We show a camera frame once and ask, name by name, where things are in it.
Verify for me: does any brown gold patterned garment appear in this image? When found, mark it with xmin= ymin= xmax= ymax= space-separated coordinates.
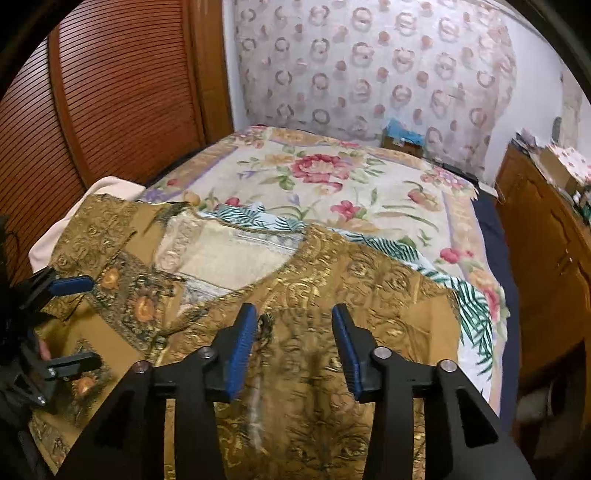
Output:
xmin=29 ymin=195 xmax=460 ymax=479

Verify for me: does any person left hand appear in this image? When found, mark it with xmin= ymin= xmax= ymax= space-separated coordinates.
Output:
xmin=38 ymin=340 xmax=51 ymax=361

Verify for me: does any pale pink cloth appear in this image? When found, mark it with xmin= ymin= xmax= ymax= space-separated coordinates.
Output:
xmin=28 ymin=175 xmax=146 ymax=273

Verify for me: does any palm leaf print sheet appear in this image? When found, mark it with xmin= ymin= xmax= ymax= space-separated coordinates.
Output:
xmin=200 ymin=203 xmax=495 ymax=391

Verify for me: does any wooden louvered wardrobe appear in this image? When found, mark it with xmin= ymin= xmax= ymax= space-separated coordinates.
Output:
xmin=1 ymin=1 xmax=233 ymax=282

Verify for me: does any long wooden sideboard cabinet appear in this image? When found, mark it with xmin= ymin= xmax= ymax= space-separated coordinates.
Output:
xmin=496 ymin=144 xmax=590 ymax=425

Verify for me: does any floral quilt bedspread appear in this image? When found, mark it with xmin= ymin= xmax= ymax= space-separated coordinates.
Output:
xmin=143 ymin=125 xmax=509 ymax=409

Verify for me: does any cardboard box with paper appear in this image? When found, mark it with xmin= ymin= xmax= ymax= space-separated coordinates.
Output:
xmin=533 ymin=145 xmax=591 ymax=195

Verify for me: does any blue item on box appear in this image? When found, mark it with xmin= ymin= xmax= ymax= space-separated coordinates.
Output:
xmin=381 ymin=119 xmax=425 ymax=158

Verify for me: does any beige tied window curtain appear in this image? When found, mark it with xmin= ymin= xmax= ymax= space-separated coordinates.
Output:
xmin=559 ymin=69 xmax=583 ymax=148

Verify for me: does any circle patterned wall curtain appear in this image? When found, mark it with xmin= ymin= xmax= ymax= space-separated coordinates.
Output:
xmin=232 ymin=1 xmax=516 ymax=176

